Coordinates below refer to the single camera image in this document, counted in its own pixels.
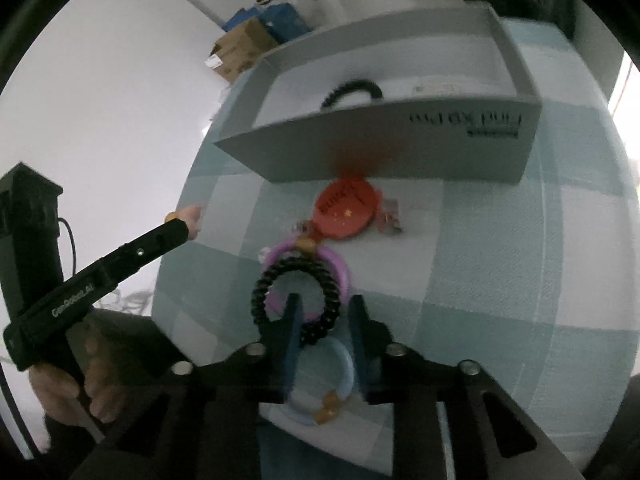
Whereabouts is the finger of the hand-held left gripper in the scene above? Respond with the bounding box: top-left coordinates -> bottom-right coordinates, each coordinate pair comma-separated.
100,219 -> 191,288

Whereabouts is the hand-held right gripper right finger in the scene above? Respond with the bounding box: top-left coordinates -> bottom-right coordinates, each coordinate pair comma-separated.
349,295 -> 586,480

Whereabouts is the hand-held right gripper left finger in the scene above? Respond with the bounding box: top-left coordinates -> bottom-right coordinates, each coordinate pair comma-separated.
70,294 -> 304,480

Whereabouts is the light blue bracelet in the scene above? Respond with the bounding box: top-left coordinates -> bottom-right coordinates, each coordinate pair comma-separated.
285,335 -> 356,426

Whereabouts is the pink plush charm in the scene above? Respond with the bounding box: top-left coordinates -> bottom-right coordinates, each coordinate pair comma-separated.
165,205 -> 203,241

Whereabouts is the black spiral hair tie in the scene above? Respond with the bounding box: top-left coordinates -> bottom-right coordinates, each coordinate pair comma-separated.
320,79 -> 383,111
251,257 -> 342,348

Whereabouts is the purple bracelet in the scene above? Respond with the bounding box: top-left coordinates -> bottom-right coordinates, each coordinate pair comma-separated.
259,225 -> 353,323

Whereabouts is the red round badge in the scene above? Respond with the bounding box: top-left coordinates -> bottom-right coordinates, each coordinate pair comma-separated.
312,176 -> 383,242

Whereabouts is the grey cardboard box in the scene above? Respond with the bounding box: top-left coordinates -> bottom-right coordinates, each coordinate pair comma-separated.
212,1 -> 543,184

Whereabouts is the person's left hand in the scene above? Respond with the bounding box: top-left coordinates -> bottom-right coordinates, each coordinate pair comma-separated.
29,327 -> 128,426

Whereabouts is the checked light blue tablecloth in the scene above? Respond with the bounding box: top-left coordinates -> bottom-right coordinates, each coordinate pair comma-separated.
150,17 -> 631,480

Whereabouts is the brown cardboard box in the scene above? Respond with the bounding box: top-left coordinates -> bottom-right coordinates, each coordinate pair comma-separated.
205,17 -> 278,83

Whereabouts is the blue storage box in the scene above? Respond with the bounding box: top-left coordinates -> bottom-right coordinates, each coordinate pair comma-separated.
222,2 -> 313,43

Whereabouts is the black cable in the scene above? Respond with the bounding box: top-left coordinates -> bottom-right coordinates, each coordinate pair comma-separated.
56,216 -> 77,281

